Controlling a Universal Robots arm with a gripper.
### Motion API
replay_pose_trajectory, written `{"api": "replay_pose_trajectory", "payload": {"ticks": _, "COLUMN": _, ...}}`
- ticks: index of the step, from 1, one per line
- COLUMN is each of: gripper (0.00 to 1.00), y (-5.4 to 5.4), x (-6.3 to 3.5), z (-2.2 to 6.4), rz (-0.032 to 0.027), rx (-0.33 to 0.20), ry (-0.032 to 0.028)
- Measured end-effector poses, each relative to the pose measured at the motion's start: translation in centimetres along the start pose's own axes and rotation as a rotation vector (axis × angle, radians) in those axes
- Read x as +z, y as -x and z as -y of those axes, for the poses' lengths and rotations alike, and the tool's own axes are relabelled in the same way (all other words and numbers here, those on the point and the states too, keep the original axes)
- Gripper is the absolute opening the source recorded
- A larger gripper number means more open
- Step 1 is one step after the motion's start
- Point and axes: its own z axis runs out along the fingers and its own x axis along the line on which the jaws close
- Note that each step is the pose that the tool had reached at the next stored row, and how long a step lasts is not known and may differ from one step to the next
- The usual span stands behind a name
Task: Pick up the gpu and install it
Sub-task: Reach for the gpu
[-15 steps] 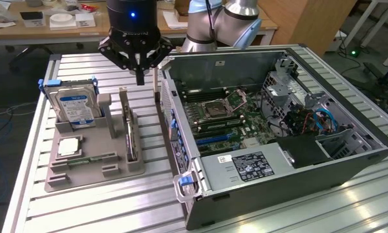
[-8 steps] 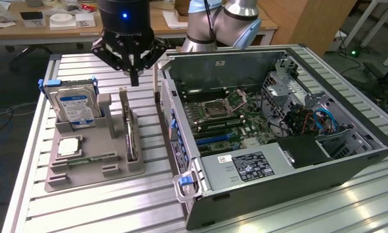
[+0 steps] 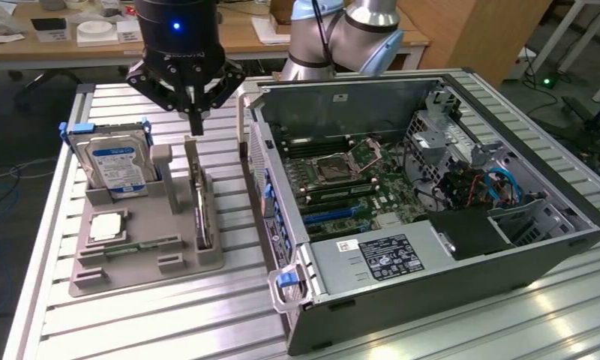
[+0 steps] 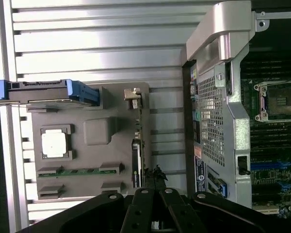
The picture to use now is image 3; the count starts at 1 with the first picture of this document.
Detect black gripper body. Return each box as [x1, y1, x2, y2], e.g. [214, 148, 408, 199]
[132, 0, 226, 91]

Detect graphics card with metal bracket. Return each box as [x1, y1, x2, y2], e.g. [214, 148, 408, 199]
[182, 135, 214, 251]

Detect small white printed box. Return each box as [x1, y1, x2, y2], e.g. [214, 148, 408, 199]
[114, 20, 144, 44]

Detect long wooden desk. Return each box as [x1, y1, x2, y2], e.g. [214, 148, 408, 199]
[0, 0, 430, 82]

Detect white box with round dish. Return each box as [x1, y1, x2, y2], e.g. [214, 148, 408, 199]
[76, 20, 120, 48]

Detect stack of white papers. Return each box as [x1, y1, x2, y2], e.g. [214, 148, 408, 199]
[250, 16, 294, 46]

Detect brown cardboard box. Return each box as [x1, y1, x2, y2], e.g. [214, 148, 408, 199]
[269, 0, 294, 26]

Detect hard disk with blue caddy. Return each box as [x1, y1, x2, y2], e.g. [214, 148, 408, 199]
[58, 117, 162, 200]

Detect white box with black top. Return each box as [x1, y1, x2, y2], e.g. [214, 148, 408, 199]
[30, 17, 73, 43]

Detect CPU socket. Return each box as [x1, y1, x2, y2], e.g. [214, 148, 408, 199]
[313, 152, 364, 185]

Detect metal socket cover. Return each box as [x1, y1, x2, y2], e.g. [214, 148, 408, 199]
[346, 136, 385, 166]

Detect grey parts rack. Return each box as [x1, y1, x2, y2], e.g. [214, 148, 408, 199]
[68, 144, 226, 298]

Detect black RAM stick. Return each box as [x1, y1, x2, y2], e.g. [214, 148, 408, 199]
[306, 181, 376, 203]

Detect silver CPU chip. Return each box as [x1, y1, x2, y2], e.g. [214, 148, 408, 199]
[89, 214, 126, 241]

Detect green motherboard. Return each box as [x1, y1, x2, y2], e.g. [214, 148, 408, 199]
[272, 123, 430, 243]

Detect blue expansion slot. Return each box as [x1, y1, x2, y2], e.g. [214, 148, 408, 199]
[301, 204, 364, 227]

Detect green RAM stick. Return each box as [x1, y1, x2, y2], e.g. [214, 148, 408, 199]
[104, 239, 169, 258]

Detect metal drive cage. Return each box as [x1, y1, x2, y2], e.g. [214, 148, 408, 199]
[404, 110, 481, 181]

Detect wooden cabinet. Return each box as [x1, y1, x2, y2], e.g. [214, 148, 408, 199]
[393, 0, 555, 87]

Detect grey power supply unit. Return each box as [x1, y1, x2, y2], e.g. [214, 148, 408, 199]
[306, 220, 456, 297]

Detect black air shroud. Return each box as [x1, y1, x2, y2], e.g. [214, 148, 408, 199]
[425, 208, 515, 262]

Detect black open PC case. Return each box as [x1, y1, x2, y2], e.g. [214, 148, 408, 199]
[234, 73, 600, 357]

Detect metal disk bay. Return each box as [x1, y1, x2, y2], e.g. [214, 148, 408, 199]
[487, 198, 576, 245]

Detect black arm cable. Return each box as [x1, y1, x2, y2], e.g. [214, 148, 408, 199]
[309, 0, 338, 76]

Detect blue floor cables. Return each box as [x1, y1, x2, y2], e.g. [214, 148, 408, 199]
[0, 157, 23, 327]

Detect red wire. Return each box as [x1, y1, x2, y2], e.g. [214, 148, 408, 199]
[468, 174, 487, 200]

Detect blue wire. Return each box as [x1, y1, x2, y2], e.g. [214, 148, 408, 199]
[481, 168, 524, 208]

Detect white table frame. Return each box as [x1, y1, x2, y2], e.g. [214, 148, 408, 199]
[527, 0, 600, 103]

